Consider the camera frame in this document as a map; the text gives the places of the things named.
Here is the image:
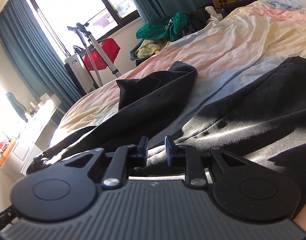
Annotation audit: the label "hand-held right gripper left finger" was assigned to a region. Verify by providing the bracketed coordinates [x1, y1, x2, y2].
[64, 136, 149, 190]

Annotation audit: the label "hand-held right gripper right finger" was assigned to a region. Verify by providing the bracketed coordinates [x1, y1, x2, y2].
[165, 135, 246, 189]

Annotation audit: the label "black pants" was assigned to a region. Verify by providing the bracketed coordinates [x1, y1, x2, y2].
[26, 56, 306, 213]

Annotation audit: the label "dark laundry basket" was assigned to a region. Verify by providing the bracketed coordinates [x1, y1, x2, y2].
[130, 39, 149, 62]

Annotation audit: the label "white leaning board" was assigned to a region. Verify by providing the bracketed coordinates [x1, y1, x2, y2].
[64, 52, 96, 94]

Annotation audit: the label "cream knitted garment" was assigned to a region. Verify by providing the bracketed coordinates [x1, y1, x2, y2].
[135, 39, 169, 59]

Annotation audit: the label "red cloth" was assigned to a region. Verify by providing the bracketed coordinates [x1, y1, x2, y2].
[83, 38, 121, 71]

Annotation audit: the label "white tissue box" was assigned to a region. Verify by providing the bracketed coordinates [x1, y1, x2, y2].
[39, 93, 55, 104]

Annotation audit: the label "garment steamer stand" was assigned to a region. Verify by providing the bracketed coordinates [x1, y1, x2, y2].
[67, 22, 122, 89]

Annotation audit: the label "white vanity desk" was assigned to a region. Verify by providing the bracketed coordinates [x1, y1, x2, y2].
[0, 94, 62, 180]

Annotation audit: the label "green garment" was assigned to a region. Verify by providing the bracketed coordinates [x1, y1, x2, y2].
[136, 12, 192, 42]

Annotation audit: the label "bed with pastel sheet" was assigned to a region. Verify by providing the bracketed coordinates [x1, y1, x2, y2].
[47, 0, 306, 230]

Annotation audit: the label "black fuzzy garment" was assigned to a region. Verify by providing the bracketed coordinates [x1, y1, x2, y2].
[182, 10, 211, 37]

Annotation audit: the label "orange box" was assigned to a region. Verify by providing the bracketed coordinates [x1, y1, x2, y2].
[0, 140, 19, 167]

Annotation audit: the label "red toy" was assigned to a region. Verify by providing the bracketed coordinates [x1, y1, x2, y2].
[0, 139, 14, 152]

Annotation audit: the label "white garment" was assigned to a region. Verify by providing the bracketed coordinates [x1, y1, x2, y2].
[205, 6, 223, 22]

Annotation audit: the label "black framed window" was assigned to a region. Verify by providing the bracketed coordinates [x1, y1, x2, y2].
[28, 0, 141, 55]

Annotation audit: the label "wavy frame mirror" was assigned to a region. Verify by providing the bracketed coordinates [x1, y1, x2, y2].
[6, 92, 29, 123]

